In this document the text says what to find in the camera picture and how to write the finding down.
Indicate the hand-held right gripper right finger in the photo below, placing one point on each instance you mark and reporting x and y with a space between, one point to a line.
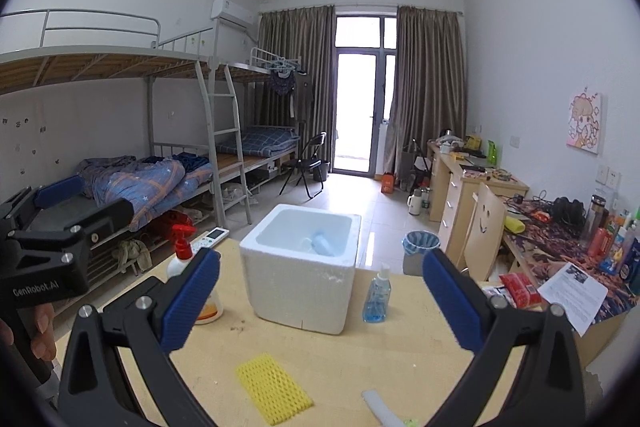
450 302

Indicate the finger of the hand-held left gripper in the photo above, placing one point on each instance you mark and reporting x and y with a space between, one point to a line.
107 219
60 193

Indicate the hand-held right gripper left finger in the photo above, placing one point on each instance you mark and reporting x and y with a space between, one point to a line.
190 302

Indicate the white foam box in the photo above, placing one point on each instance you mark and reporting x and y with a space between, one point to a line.
295 287

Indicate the yellow foam net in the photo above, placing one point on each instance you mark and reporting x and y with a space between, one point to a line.
272 389

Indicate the white plastic tube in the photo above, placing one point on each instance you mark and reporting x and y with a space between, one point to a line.
380 409

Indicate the person's left hand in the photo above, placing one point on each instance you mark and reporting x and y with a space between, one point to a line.
45 332

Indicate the white lotion bottle red pump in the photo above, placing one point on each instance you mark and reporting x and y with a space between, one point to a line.
179 266

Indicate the white and blue packet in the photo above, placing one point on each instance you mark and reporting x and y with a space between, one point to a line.
492 291

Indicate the trash bin with blue bag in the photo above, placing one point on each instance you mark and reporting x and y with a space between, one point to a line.
420 257

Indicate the white remote control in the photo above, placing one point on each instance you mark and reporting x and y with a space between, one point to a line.
212 238

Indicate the red snack packet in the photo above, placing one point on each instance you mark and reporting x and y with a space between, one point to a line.
520 289

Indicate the blue spray bottle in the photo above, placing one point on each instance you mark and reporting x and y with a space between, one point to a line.
376 302

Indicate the wooden smiley chair back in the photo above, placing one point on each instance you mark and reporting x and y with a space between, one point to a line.
487 217

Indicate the wooden desk with drawers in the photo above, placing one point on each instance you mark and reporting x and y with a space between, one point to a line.
455 207

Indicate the yellow pouch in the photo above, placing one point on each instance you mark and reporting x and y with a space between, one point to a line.
514 225

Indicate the white thermos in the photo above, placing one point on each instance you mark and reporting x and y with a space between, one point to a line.
415 203

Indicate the printed desk mat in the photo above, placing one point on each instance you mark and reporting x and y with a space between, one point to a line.
550 252

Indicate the white paper sheet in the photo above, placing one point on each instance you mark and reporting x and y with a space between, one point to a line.
575 297

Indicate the orange bag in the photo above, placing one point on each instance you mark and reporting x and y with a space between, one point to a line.
389 183

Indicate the light blue foam piece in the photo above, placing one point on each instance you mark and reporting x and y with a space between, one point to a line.
327 246

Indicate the grey metal bunk bed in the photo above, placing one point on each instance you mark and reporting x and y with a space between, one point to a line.
100 62
240 69

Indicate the black folding stand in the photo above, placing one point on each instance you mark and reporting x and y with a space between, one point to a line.
417 162

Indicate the black headphones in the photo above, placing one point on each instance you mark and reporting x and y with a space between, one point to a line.
567 209

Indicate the grey bed ladder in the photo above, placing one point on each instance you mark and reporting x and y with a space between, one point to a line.
238 142

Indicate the green standing packet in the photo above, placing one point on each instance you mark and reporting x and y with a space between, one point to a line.
492 153

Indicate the steel flask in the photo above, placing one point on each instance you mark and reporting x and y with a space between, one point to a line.
595 217

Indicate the blue plaid bedding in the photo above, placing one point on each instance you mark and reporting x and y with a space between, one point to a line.
260 139

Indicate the row of toiletry bottles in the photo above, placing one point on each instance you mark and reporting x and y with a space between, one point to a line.
622 252

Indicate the dark waste bin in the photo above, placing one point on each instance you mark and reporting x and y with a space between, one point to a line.
322 171

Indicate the black folding chair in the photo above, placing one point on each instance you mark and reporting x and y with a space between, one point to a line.
312 164

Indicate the glass balcony door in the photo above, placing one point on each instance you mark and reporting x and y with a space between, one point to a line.
357 107

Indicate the brown curtain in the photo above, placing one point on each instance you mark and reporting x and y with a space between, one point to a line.
430 82
295 82

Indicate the dark patterned hanging garment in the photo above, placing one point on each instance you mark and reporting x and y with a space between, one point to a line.
282 83

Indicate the grey hanging shirt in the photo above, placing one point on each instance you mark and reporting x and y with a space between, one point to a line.
302 99

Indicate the light blue clothes hangers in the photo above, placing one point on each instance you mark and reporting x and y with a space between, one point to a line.
282 66

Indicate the white air conditioner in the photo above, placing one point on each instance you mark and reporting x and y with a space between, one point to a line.
230 12

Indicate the white wall outlet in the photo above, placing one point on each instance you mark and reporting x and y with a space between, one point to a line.
608 177

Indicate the wall poster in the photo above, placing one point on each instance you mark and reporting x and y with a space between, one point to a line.
584 122

